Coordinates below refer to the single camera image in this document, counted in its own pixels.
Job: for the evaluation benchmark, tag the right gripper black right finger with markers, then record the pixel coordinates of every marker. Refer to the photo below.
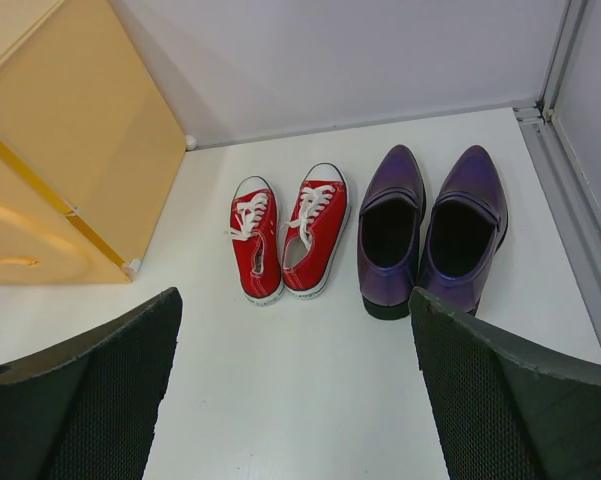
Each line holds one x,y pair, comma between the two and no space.
505,407

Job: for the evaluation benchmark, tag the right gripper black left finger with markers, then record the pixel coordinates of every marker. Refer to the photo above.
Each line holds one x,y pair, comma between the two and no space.
86,408

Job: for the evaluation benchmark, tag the purple leather loafer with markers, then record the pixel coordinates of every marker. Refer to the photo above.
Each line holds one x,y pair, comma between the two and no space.
388,237
467,226

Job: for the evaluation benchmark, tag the red canvas sneaker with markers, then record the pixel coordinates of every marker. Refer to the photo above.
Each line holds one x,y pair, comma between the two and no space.
314,230
253,230

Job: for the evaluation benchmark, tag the yellow plastic shoe cabinet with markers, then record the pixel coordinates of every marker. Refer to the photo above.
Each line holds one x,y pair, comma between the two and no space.
89,148

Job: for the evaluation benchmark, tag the aluminium frame post right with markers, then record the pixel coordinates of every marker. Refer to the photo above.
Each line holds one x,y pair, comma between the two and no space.
571,199

